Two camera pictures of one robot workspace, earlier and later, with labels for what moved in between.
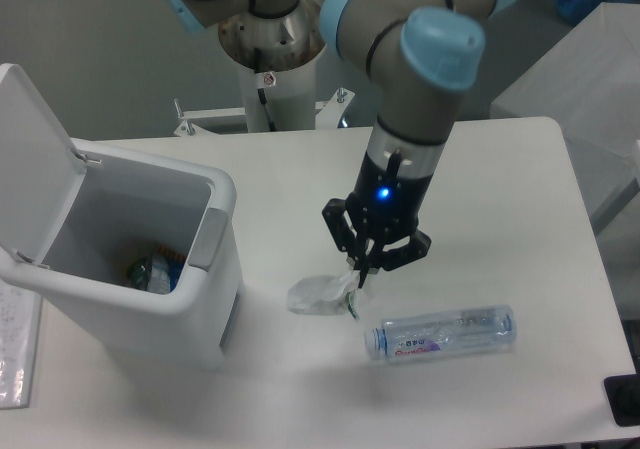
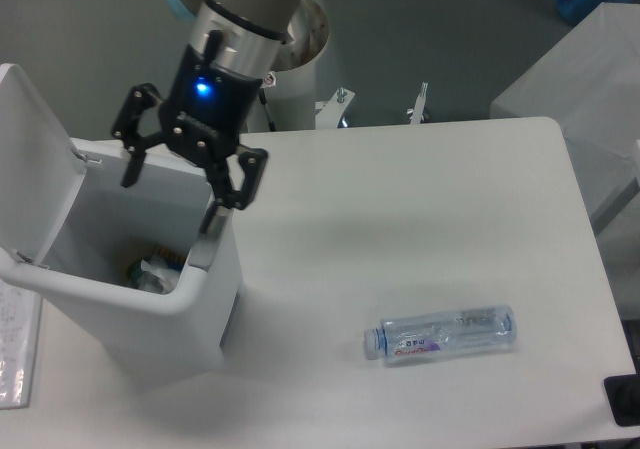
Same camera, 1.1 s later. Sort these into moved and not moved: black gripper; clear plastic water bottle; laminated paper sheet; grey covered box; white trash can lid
Moved: black gripper
Not moved: clear plastic water bottle; laminated paper sheet; white trash can lid; grey covered box
